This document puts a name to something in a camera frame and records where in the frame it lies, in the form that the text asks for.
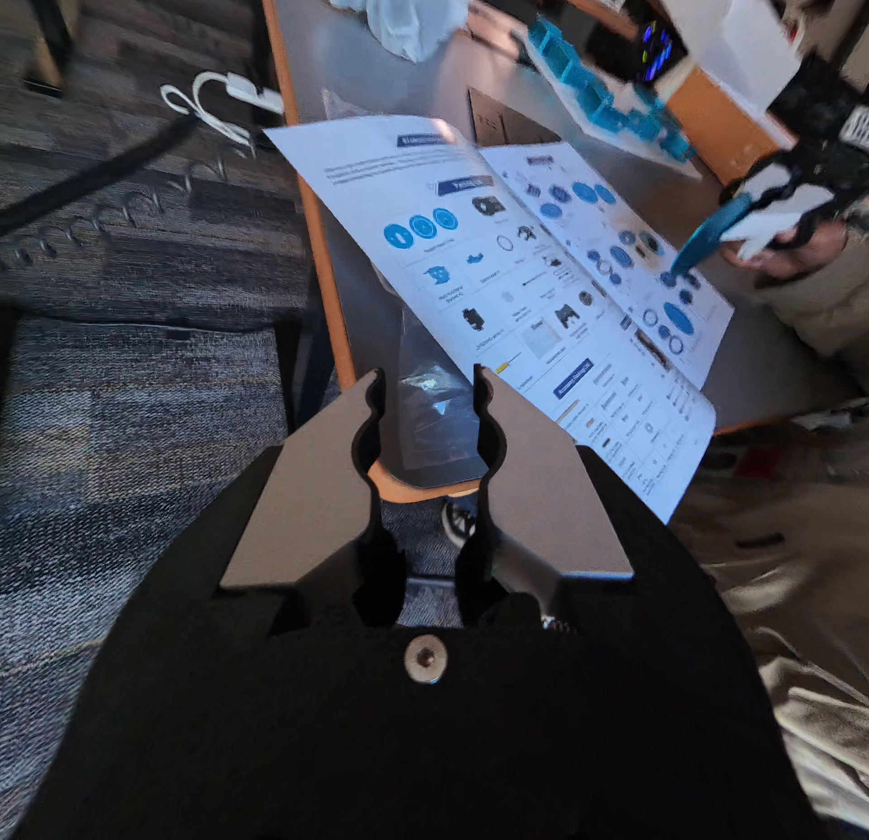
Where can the white foam sheet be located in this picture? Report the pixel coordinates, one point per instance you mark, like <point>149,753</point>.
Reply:
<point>597,135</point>

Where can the assembly guide booklet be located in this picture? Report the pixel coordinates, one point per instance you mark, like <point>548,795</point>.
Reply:
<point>475,242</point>

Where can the long blue U bracket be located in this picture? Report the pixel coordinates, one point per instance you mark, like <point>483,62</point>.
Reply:
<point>545,33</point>
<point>601,90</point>
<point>571,59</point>
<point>672,137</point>
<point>624,115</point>

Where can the person's shoe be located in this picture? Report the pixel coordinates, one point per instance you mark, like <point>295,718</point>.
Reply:
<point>455,521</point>

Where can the person's right hand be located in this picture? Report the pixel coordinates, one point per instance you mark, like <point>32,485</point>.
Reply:
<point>808,253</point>

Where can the blue perforated round metal plate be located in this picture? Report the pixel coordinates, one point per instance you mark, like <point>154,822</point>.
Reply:
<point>709,232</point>

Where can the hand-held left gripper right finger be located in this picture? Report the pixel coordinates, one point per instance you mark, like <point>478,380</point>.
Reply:
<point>550,507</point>

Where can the orange and white box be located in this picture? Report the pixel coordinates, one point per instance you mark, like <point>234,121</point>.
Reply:
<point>719,120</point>

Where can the white plastic bag bundle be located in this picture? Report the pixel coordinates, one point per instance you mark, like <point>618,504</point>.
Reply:
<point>400,5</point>

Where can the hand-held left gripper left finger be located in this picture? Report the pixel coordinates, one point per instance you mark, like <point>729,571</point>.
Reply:
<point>305,507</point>

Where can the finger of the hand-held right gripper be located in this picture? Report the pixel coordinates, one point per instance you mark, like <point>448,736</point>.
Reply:
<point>764,185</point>
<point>767,225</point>

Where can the person's right forearm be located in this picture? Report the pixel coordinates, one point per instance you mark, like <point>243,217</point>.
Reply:
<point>835,310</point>

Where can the black flat base plate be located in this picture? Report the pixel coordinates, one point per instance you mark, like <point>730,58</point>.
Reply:
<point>502,117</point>

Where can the clear plastic bag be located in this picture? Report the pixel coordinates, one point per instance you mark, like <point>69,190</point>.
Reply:
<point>434,405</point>

